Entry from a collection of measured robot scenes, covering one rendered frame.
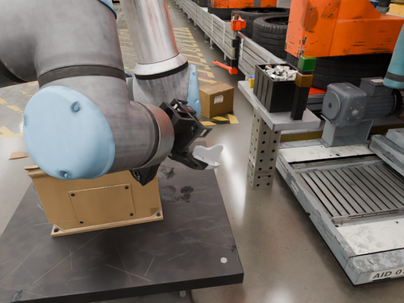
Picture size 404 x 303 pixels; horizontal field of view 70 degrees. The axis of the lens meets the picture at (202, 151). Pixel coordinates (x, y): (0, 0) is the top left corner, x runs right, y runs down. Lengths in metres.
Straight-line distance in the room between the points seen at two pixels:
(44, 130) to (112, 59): 0.10
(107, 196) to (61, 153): 0.47
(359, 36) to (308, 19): 0.29
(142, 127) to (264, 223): 0.97
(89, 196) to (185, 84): 0.37
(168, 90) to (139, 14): 0.19
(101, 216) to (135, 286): 0.20
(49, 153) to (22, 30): 0.12
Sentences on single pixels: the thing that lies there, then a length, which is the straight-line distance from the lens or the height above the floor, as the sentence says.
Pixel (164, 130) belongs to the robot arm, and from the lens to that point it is 0.38.
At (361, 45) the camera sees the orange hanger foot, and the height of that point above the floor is 0.57.
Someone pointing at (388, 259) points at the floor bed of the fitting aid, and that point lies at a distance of 1.18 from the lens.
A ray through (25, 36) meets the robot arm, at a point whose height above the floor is 0.83.
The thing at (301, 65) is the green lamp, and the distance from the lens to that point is 0.95.
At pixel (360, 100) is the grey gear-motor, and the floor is 0.37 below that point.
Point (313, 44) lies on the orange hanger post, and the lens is 1.52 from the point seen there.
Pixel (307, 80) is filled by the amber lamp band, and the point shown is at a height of 0.59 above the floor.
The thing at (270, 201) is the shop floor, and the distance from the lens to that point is 1.35.
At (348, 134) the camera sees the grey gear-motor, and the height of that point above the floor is 0.09.
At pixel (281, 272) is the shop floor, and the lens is 1.11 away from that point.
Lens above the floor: 0.89
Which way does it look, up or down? 33 degrees down
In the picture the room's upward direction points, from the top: straight up
